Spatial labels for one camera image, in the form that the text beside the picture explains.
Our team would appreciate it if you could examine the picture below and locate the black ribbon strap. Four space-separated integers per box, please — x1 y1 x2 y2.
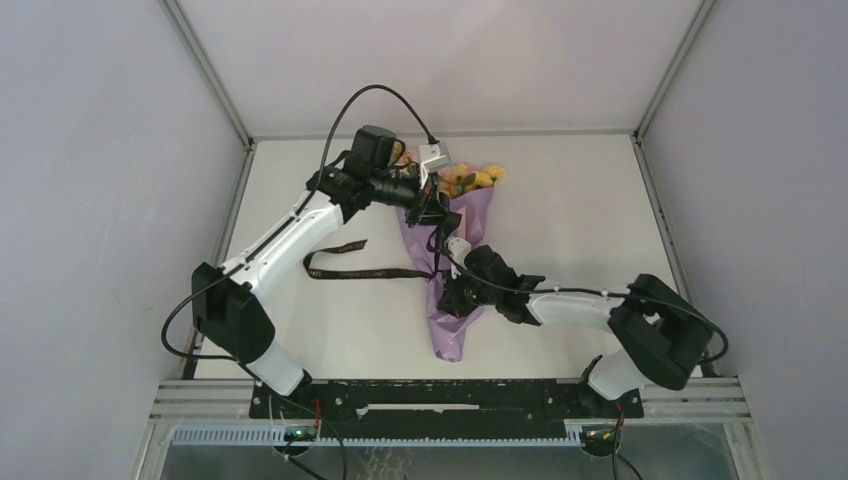
302 225 458 282

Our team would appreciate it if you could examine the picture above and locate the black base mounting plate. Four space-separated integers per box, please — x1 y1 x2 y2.
249 378 644 437

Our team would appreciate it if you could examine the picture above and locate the white slotted cable duct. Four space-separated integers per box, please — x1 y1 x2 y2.
171 425 583 447

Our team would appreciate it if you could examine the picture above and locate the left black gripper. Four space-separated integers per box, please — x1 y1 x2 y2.
369 164 456 229

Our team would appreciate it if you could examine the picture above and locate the pink wrapping paper sheet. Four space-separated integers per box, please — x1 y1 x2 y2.
396 164 504 363

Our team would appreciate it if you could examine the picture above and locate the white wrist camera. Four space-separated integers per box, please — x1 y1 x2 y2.
418 142 451 189
446 236 472 265

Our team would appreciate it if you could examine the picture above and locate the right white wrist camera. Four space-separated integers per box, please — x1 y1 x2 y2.
446 236 472 265

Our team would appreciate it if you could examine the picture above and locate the aluminium frame rail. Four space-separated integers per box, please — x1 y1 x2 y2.
150 378 752 423

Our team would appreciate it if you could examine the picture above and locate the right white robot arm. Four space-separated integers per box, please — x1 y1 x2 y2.
434 236 729 416

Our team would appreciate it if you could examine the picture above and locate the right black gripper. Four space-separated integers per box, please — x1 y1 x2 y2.
436 262 500 318

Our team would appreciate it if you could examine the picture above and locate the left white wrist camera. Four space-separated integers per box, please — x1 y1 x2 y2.
418 142 451 189

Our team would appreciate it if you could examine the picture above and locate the yellow rose stem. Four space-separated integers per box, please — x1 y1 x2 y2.
439 163 506 199

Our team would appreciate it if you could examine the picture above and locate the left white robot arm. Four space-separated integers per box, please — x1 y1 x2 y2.
166 84 450 417

